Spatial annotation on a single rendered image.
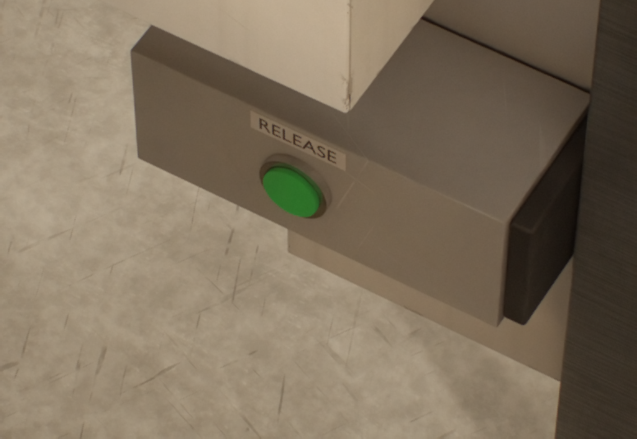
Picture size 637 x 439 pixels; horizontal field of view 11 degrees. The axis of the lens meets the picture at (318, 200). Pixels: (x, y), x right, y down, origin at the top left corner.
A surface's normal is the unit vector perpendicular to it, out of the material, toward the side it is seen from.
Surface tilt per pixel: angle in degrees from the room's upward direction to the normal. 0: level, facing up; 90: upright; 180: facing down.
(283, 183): 90
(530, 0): 90
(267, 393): 0
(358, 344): 0
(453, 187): 0
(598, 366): 90
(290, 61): 90
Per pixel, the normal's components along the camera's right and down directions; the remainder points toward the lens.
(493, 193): 0.00, -0.61
